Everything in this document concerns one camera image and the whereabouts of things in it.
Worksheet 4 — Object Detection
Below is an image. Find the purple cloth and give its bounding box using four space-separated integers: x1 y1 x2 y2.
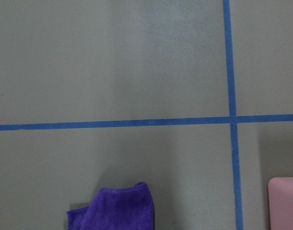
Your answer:
67 182 155 230

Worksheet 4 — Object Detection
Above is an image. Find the pink plastic tray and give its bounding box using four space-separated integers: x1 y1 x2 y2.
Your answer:
268 177 293 230

